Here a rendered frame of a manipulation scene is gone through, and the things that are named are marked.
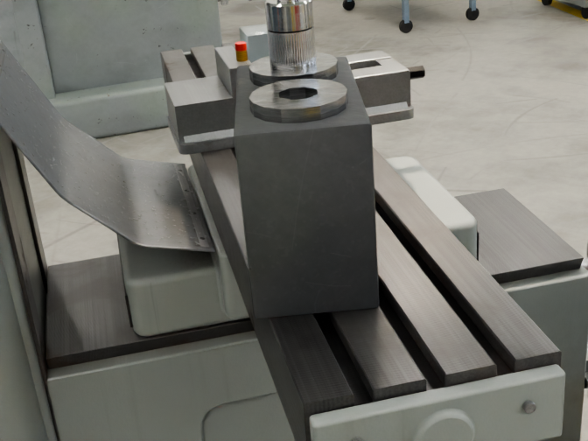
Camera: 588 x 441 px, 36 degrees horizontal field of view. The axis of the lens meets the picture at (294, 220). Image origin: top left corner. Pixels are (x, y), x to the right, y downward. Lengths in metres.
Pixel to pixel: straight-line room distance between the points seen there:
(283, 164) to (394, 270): 0.20
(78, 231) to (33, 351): 2.13
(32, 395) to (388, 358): 0.58
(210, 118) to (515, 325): 0.60
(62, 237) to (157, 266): 2.09
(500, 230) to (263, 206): 0.71
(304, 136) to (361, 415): 0.24
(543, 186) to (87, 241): 1.63
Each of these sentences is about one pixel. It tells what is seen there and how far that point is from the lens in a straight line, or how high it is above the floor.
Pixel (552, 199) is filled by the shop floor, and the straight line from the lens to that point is 3.32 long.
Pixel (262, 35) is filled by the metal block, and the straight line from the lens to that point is 1.31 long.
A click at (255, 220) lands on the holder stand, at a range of 0.82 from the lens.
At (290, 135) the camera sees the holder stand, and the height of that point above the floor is 1.10.
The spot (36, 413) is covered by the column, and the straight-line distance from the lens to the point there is 1.25.
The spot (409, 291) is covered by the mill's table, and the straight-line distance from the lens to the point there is 0.90.
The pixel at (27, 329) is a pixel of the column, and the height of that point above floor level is 0.78.
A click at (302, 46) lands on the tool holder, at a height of 1.14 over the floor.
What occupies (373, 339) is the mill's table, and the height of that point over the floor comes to 0.92.
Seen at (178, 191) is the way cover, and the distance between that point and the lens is 1.35.
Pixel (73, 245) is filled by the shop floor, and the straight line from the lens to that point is 3.24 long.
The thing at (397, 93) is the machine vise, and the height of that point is 0.95.
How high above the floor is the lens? 1.37
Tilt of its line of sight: 25 degrees down
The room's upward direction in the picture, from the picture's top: 5 degrees counter-clockwise
